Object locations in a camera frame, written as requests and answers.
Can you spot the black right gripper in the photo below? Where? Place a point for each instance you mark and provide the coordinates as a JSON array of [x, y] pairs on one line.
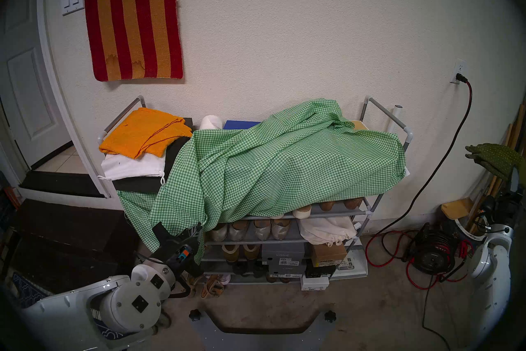
[[505, 208]]

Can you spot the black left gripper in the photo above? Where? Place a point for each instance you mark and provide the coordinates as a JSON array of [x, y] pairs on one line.
[[185, 259]]

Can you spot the green dotted work glove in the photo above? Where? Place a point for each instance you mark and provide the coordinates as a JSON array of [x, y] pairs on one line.
[[497, 159]]

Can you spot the green white gingham cloth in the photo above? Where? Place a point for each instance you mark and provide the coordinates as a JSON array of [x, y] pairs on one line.
[[287, 165]]

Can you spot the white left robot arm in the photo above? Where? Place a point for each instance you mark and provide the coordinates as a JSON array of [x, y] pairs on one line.
[[61, 313]]

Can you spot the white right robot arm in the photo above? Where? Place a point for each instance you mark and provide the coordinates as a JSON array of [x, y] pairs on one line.
[[491, 272]]

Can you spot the silver flat shoe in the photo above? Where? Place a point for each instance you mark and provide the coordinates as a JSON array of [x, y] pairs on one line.
[[220, 233], [238, 231], [261, 230], [280, 229]]

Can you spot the pink white shoe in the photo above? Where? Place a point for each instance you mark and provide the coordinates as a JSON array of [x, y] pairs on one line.
[[224, 278]]

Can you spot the white folded cloth bag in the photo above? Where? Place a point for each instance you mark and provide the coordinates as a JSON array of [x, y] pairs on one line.
[[127, 167]]

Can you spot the grey Vionic shoe box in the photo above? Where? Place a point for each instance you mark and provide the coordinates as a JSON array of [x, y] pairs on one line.
[[283, 253]]

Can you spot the dark grey shoe box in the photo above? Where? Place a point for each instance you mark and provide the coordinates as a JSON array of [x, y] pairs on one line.
[[287, 271]]

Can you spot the blue shoe box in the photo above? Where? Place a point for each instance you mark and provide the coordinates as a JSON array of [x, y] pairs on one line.
[[238, 125]]

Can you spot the white soled shoe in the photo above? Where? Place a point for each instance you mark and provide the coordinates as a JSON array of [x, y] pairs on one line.
[[302, 213]]

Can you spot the black shoe box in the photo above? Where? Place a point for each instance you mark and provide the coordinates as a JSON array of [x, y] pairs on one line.
[[318, 272]]

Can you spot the brown shoe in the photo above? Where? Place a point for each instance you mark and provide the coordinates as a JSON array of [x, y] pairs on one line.
[[326, 206], [353, 203]]

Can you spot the tan shoe box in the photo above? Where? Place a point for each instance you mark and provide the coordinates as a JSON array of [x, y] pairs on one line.
[[359, 125]]

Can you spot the brown cardboard shoe box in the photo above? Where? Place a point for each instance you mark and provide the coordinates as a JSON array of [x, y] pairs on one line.
[[328, 254]]

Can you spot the grey metal shoe rack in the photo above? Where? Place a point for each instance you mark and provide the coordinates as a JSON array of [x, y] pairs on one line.
[[339, 213]]

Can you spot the black flat box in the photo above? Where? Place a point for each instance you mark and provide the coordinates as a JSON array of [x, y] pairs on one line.
[[135, 186]]

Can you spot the wooden pole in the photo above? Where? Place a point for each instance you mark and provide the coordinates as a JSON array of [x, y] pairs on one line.
[[518, 120]]

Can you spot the yellow dustpan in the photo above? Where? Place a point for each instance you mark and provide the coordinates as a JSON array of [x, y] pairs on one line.
[[456, 208]]

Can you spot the tan ankle boot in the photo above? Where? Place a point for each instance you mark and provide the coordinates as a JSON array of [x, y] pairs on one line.
[[251, 251], [231, 253]]

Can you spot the white rimmed bucket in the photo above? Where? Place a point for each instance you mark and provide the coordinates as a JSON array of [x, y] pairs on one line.
[[464, 229]]

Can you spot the black base knob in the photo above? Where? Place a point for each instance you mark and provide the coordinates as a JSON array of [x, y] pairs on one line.
[[330, 316], [195, 315]]

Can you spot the black shoes pair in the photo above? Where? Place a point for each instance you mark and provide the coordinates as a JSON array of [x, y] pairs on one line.
[[246, 268]]

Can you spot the orange folded towel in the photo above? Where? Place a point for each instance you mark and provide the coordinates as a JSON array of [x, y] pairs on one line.
[[144, 132]]

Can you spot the dark brown floor mat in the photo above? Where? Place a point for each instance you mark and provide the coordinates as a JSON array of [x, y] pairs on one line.
[[53, 231]]

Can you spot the black stair tread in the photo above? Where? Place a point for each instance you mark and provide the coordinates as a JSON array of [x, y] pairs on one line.
[[61, 183]]

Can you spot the white toilet paper roll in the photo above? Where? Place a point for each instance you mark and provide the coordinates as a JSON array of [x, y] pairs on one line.
[[211, 122]]

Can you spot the white plastic pipe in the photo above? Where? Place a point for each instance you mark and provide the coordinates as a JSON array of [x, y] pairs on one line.
[[395, 118]]

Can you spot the blue patterned rug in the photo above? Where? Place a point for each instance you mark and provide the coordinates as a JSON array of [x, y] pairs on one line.
[[28, 290]]

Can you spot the small white box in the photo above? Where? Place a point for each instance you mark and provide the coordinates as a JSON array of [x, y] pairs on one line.
[[314, 283]]

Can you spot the white flat appliance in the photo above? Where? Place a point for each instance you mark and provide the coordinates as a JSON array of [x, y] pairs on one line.
[[353, 264]]

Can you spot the white panel door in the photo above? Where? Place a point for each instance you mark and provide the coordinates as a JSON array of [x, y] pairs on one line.
[[28, 87]]

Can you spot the red yellow striped flag rug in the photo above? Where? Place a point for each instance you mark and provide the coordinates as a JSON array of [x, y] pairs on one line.
[[131, 17]]

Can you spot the white wall outlet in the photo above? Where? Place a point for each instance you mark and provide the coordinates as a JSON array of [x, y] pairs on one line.
[[459, 65]]

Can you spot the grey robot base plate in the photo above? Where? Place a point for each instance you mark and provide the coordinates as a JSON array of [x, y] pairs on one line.
[[263, 342]]

